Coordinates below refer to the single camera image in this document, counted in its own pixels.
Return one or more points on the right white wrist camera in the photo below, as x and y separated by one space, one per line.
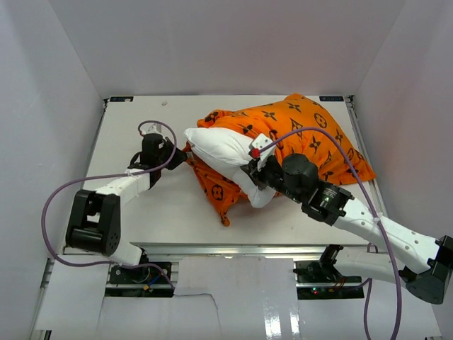
261 148

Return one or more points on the white pillow insert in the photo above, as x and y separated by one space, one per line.
226 151

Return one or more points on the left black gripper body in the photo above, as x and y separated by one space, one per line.
167 151

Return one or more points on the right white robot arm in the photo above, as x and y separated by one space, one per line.
421 263

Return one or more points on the right blue corner label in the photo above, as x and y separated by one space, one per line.
331 98

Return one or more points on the blue corner label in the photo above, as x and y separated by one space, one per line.
121 99
331 98

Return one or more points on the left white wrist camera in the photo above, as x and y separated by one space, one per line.
149 127

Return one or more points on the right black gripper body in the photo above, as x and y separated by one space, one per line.
273 173

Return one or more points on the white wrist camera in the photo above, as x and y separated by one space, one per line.
261 148
149 127

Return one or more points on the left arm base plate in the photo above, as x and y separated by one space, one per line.
147 282

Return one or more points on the orange patterned pillowcase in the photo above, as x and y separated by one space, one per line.
299 125

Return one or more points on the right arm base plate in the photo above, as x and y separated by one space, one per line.
320 280

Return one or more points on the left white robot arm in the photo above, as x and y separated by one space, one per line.
95 219

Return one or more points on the left blue corner label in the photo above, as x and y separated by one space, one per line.
121 99

